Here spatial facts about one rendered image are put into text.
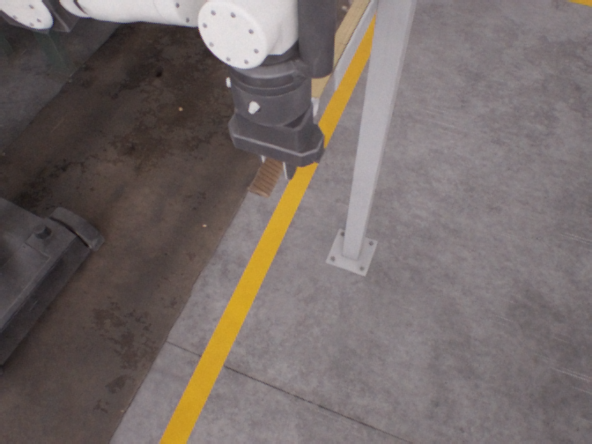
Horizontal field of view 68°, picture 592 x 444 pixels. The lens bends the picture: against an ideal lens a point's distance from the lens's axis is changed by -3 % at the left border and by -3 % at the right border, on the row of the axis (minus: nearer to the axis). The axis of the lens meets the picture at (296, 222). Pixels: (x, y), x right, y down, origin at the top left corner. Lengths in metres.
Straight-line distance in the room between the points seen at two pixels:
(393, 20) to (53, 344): 1.43
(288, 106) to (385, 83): 0.52
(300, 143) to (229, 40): 0.17
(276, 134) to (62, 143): 1.75
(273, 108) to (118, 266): 1.35
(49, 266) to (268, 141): 1.20
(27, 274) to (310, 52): 1.36
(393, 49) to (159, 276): 1.13
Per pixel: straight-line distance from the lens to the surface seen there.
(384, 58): 0.94
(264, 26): 0.39
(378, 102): 1.02
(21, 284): 1.64
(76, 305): 1.75
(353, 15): 0.83
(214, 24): 0.41
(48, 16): 0.56
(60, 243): 1.65
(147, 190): 1.89
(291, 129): 0.51
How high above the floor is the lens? 1.47
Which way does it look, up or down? 59 degrees down
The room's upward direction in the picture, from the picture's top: 2 degrees counter-clockwise
